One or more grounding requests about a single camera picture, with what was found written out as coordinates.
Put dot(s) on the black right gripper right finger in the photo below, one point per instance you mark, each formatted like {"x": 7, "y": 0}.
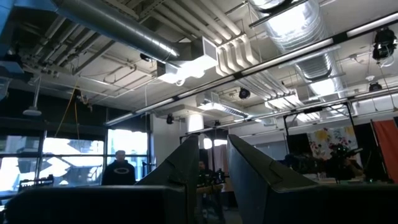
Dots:
{"x": 280, "y": 202}

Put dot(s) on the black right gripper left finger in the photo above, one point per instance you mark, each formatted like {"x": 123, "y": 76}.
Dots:
{"x": 161, "y": 202}

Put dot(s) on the person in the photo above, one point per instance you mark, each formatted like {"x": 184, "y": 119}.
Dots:
{"x": 342, "y": 166}
{"x": 118, "y": 172}
{"x": 203, "y": 171}

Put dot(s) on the floral painting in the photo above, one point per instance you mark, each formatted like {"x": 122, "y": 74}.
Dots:
{"x": 326, "y": 141}

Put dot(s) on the black hanging spotlight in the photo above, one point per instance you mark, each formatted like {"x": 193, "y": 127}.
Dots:
{"x": 384, "y": 43}
{"x": 170, "y": 119}
{"x": 244, "y": 93}
{"x": 375, "y": 86}

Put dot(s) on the white square column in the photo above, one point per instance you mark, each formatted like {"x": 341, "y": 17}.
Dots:
{"x": 195, "y": 123}

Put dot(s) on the large window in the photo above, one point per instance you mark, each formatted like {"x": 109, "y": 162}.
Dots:
{"x": 71, "y": 155}

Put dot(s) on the long white air vent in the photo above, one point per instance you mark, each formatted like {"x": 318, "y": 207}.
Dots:
{"x": 220, "y": 107}

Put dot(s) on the orange curtain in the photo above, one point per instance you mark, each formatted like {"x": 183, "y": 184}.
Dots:
{"x": 387, "y": 149}

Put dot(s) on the white air vent box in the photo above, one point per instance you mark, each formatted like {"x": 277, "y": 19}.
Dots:
{"x": 189, "y": 65}

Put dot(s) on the long white light strip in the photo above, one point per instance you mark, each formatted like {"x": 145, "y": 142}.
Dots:
{"x": 280, "y": 57}

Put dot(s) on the white ceiling pipe bundle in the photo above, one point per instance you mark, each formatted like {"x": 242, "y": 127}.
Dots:
{"x": 236, "y": 53}

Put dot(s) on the white pendant lamp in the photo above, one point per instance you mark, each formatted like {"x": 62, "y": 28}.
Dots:
{"x": 32, "y": 110}

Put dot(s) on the black backdrop stand frame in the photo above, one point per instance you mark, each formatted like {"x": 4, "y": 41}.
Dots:
{"x": 311, "y": 109}

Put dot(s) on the shiny ribbed silver duct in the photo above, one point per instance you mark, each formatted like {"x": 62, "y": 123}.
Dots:
{"x": 298, "y": 28}

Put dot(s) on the smooth silver round duct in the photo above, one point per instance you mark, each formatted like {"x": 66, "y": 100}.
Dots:
{"x": 124, "y": 28}

